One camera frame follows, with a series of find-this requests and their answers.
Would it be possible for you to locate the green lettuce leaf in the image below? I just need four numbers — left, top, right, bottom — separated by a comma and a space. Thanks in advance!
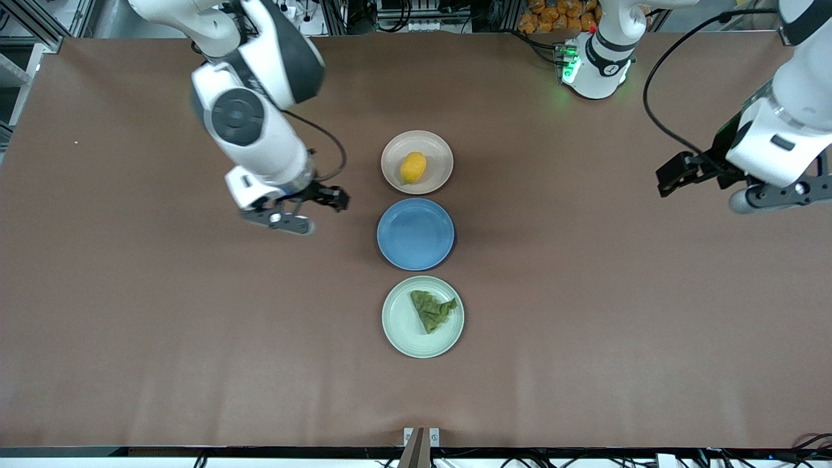
409, 290, 459, 335

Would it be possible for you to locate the black base cable bundle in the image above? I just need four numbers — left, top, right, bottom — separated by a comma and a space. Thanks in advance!
510, 29, 566, 66

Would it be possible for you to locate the blue plate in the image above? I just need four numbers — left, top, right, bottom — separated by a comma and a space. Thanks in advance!
376, 198, 456, 272

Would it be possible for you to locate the aluminium frame profile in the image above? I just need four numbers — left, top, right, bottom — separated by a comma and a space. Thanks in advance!
0, 0, 98, 49

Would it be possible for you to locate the light green plate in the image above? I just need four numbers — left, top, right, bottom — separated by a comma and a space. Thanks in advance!
382, 276, 465, 359

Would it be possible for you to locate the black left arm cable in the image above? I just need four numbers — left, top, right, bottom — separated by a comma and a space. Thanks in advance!
642, 6, 781, 157

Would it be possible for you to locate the metal table edge bracket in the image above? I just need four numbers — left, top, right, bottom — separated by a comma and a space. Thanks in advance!
403, 427, 441, 468

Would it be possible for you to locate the beige plate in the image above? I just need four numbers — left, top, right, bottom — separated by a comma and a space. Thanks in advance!
381, 130, 454, 196

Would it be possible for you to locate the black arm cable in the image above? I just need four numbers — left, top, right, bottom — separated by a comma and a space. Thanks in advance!
281, 109, 348, 183
642, 6, 781, 157

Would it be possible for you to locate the bag of oranges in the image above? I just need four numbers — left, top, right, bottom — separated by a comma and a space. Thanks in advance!
518, 0, 602, 33

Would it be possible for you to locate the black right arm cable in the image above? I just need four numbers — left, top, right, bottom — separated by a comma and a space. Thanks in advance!
281, 109, 348, 183

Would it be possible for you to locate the yellow lemon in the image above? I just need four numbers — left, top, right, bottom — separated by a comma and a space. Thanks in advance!
400, 151, 428, 185

